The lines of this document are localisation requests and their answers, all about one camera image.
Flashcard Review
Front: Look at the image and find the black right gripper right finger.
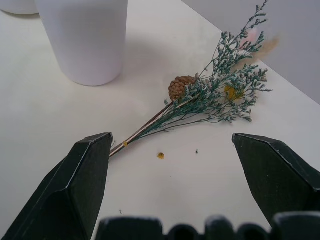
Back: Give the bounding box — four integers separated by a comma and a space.
231, 132, 320, 227

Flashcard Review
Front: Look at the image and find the dried flower bouquet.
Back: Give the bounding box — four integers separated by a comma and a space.
109, 0, 280, 158

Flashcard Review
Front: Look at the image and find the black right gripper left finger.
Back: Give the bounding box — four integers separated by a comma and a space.
0, 132, 114, 240

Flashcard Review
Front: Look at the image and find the white round vase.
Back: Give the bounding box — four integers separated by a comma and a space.
0, 0, 40, 15

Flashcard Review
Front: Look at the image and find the white cylindrical vase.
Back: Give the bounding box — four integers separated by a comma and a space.
34, 0, 128, 87

